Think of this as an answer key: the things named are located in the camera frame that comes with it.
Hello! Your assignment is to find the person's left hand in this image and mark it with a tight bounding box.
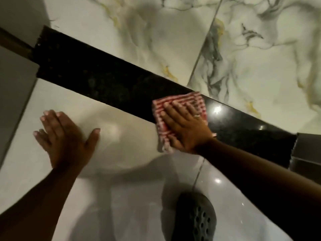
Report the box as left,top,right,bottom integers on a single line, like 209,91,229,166
33,109,101,170

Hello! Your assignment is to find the person's right hand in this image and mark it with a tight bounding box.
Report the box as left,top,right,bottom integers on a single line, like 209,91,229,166
160,101,214,155

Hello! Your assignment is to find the red white striped cloth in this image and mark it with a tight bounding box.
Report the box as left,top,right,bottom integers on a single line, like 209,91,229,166
152,91,217,153

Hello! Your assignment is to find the person's right forearm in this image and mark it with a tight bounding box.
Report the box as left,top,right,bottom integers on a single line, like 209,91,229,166
196,138,321,241

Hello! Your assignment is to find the person's left forearm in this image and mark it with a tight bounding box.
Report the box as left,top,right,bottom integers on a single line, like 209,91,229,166
0,163,84,241

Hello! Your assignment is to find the black granite threshold strip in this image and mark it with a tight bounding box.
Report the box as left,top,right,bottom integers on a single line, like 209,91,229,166
31,25,297,169

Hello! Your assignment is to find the black perforated clog shoe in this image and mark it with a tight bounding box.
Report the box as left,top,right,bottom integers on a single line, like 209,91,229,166
172,192,217,241

